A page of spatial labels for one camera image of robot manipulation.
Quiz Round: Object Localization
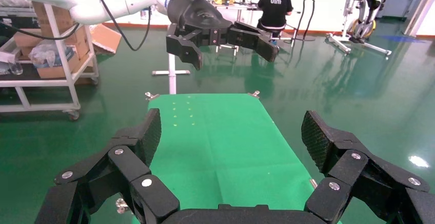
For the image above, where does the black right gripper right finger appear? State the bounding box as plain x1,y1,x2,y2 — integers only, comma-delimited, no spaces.
301,110,435,224

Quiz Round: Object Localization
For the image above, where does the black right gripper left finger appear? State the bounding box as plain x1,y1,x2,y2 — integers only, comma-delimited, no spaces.
35,108,181,224

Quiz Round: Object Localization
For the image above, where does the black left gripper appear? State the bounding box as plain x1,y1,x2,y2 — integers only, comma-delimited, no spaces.
166,0,280,71

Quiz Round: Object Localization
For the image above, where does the flattened cardboard sheet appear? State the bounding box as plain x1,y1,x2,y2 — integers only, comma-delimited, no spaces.
91,24,122,54

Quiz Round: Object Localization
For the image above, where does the brown cardboard storage box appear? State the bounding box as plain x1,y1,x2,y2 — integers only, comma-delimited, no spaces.
73,25,91,58
32,2,75,38
35,54,82,79
13,32,45,48

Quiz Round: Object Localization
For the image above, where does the white work table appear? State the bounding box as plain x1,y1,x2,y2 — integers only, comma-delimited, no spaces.
209,0,264,57

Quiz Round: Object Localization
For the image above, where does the white pole stand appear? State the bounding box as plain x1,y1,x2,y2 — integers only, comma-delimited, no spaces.
152,52,191,95

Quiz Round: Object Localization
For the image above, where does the seated person in black shirt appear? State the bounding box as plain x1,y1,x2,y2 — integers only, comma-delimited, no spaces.
256,0,294,45

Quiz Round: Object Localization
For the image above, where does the green tablecloth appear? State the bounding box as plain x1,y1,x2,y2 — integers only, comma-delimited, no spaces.
130,93,342,224

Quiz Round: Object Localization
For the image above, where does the white wheeled shelf cart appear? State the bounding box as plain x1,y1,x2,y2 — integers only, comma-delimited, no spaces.
0,3,100,121

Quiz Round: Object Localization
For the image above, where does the clear plastic bag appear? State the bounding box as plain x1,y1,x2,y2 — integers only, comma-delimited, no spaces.
29,40,76,69

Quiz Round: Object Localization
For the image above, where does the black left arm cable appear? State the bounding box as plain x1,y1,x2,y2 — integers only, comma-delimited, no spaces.
0,0,152,52

